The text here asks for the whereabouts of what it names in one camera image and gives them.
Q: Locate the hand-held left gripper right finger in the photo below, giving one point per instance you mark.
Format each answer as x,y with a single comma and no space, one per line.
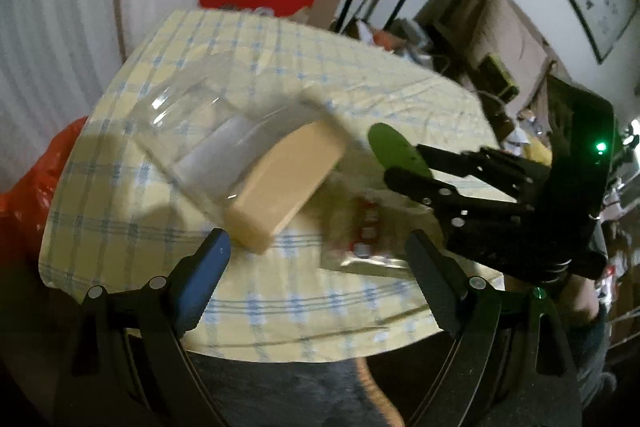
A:
435,282

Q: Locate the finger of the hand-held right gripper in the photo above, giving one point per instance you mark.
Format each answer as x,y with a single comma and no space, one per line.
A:
465,159
425,184

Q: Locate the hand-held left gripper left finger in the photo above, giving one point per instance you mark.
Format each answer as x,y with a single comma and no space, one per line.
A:
202,277

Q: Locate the green oval clip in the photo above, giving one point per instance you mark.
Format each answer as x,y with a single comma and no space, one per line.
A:
395,147

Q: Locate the gold snack pouch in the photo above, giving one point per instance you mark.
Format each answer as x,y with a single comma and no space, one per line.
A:
365,232

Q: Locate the clear jar with tan lid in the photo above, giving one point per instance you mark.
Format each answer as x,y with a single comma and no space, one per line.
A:
285,187

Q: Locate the person's right forearm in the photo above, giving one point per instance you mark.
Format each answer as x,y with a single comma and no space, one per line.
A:
592,337

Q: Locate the yellow cloth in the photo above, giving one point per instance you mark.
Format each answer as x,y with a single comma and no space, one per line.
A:
535,152

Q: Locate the dark wooden sofa armrest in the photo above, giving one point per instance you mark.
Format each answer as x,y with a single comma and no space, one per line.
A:
500,122

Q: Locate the yellow checked tablecloth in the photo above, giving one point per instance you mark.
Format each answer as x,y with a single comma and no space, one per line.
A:
150,217

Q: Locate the green black power station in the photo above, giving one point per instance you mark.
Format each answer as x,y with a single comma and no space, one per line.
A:
497,77

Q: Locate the brown sofa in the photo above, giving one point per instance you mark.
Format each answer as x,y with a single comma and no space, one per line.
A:
525,42

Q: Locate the large brown sofa cushion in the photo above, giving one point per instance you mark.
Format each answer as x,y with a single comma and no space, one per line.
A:
510,32

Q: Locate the cardboard box of clutter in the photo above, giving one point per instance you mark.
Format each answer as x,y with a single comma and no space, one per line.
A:
395,42

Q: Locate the grey fabric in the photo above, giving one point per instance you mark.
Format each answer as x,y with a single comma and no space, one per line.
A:
300,392

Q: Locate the orange plastic bag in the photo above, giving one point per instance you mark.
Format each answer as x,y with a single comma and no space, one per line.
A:
35,187

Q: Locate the white curtain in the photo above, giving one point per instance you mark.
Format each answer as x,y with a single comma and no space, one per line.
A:
60,7

